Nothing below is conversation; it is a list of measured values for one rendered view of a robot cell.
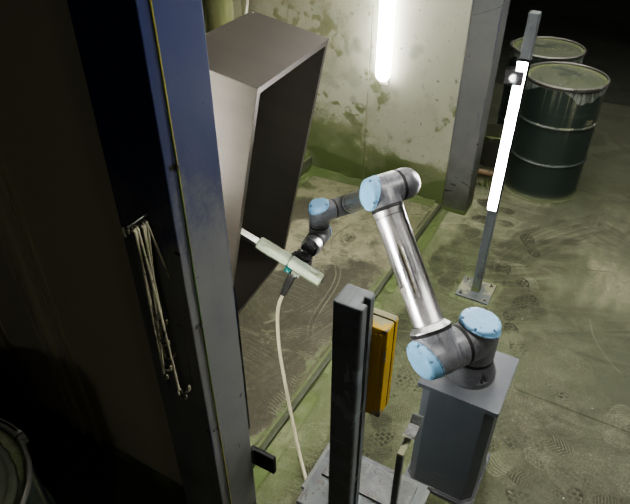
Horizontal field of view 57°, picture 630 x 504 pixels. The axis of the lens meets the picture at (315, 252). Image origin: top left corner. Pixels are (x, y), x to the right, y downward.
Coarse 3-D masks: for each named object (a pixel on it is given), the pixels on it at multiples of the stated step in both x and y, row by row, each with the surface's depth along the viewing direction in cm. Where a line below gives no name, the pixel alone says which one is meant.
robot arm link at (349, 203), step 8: (400, 168) 209; (408, 168) 210; (408, 176) 206; (416, 176) 209; (408, 184) 205; (416, 184) 208; (352, 192) 252; (416, 192) 211; (336, 200) 260; (344, 200) 256; (352, 200) 248; (344, 208) 257; (352, 208) 252; (360, 208) 248
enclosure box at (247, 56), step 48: (240, 48) 209; (288, 48) 217; (240, 96) 192; (288, 96) 254; (240, 144) 203; (288, 144) 268; (240, 192) 216; (288, 192) 284; (240, 240) 314; (240, 288) 287
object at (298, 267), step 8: (248, 232) 242; (256, 240) 241; (264, 240) 240; (256, 248) 241; (264, 248) 239; (272, 248) 239; (280, 248) 241; (272, 256) 240; (280, 256) 238; (288, 256) 239; (288, 264) 239; (296, 264) 238; (304, 264) 239; (296, 272) 240; (304, 272) 237; (312, 272) 237; (320, 272) 239; (288, 280) 245; (312, 280) 238; (320, 280) 237; (288, 288) 248
